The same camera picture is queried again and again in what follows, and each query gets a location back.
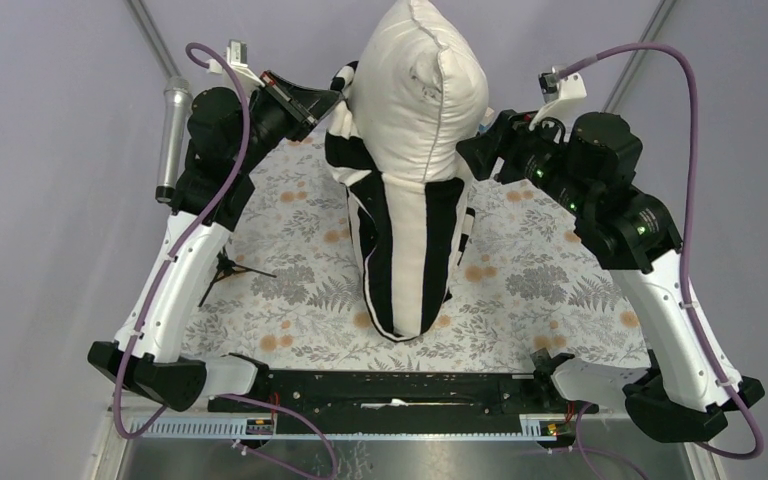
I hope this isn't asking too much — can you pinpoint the white pillow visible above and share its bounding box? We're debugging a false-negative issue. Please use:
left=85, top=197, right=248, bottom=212
left=349, top=1, right=489, bottom=183

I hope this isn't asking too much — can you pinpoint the floral patterned table mat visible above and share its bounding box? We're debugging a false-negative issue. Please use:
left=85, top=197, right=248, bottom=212
left=183, top=136, right=648, bottom=373

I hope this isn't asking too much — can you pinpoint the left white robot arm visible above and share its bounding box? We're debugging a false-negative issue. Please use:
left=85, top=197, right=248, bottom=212
left=88, top=52, right=342, bottom=411

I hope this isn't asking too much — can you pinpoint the silver microphone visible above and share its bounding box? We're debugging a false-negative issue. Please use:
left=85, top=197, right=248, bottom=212
left=155, top=76, right=193, bottom=204

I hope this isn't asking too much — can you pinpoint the black white striped pillowcase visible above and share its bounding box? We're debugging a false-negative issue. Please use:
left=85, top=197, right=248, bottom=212
left=325, top=62, right=475, bottom=342

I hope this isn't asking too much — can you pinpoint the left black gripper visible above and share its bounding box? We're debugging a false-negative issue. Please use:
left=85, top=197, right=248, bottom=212
left=232, top=70, right=343, bottom=173

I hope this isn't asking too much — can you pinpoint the black microphone stand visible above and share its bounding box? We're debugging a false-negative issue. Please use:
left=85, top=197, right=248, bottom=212
left=198, top=247, right=276, bottom=308

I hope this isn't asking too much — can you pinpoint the purple cable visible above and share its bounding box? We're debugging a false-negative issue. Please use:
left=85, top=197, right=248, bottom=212
left=540, top=42, right=766, bottom=480
left=112, top=42, right=340, bottom=480

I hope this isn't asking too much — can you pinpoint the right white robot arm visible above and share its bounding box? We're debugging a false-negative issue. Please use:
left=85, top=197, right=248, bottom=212
left=457, top=73, right=764, bottom=443

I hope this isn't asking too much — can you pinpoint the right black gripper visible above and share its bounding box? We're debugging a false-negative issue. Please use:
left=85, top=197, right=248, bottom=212
left=454, top=104, right=594, bottom=217

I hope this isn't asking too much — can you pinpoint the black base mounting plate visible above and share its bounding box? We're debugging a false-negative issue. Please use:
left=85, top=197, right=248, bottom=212
left=207, top=368, right=601, bottom=437

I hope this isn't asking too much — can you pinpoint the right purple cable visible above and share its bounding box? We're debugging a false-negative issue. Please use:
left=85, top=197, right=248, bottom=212
left=540, top=42, right=766, bottom=480

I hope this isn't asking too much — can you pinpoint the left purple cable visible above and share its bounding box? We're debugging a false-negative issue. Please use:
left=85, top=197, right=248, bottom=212
left=112, top=42, right=340, bottom=480

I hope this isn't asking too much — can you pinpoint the white slotted cable duct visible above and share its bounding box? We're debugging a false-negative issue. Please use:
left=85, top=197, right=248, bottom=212
left=143, top=416, right=559, bottom=442

